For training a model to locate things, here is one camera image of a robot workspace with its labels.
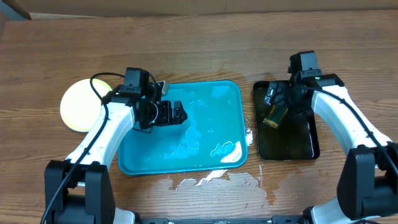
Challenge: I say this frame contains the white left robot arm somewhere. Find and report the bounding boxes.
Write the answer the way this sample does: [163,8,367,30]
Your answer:
[41,92,187,223]

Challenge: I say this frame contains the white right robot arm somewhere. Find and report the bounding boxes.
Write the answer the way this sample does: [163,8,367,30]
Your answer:
[264,72,397,223]

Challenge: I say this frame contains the yellow plate with sauce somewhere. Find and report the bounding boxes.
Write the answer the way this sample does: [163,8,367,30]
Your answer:
[60,78,101,132]

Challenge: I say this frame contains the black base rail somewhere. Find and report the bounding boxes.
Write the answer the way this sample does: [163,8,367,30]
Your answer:
[134,215,310,224]

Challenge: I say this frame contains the brown cardboard backdrop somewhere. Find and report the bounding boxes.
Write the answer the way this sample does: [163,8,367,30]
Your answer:
[4,0,397,17]

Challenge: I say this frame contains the teal plastic tray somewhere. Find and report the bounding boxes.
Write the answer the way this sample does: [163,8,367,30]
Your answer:
[118,80,248,175]

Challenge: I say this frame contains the green yellow sponge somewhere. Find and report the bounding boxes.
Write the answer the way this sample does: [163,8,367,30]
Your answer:
[264,105,288,128]

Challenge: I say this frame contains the black water tray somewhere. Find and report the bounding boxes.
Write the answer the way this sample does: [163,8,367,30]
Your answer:
[253,81,320,161]

